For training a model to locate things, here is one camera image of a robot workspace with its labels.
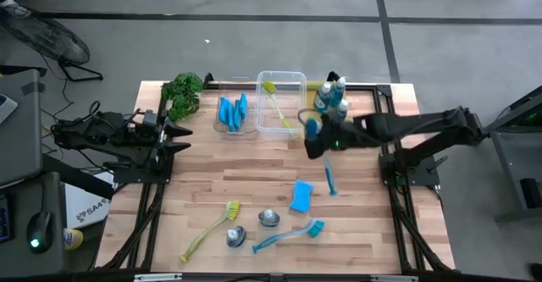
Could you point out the green leafy plant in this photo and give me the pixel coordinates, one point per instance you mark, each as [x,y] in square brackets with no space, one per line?
[182,95]

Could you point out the dark grey side table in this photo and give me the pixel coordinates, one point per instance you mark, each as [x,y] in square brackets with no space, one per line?
[17,261]

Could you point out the person's shoe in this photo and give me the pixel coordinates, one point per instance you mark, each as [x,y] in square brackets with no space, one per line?
[10,7]

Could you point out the grey metal cabinet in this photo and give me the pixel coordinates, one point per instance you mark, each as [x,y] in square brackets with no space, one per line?
[514,163]

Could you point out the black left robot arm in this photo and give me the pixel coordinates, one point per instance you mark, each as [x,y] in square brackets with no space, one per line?
[106,136]

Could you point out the grey desk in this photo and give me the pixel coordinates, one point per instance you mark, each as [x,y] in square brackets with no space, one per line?
[19,138]

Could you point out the black computer mouse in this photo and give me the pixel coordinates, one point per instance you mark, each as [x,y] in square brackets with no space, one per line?
[39,233]

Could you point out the blue and white dish brush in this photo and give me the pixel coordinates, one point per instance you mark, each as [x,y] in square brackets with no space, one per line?
[331,180]
[315,228]

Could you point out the white cardboard box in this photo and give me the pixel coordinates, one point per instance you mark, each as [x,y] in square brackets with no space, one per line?
[86,206]

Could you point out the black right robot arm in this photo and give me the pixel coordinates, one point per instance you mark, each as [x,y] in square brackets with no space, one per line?
[423,125]

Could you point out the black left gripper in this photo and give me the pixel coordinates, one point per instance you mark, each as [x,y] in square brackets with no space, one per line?
[158,142]

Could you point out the yellow plastic bin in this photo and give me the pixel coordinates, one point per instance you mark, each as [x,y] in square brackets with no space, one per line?
[311,86]

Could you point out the black floor fan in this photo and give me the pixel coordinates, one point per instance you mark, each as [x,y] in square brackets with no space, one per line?
[46,36]

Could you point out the black aluminium table frame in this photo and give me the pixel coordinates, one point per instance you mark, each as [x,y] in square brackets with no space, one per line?
[384,90]

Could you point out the yellow-green dish brush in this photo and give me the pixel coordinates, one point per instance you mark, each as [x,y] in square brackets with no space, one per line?
[269,88]
[232,210]

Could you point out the yellow can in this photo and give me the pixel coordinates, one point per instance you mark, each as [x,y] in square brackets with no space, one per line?
[74,239]

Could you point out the clear plastic storage bin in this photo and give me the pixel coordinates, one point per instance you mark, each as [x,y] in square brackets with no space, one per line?
[264,121]

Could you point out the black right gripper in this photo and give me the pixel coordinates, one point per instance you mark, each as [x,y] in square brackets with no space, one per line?
[334,136]

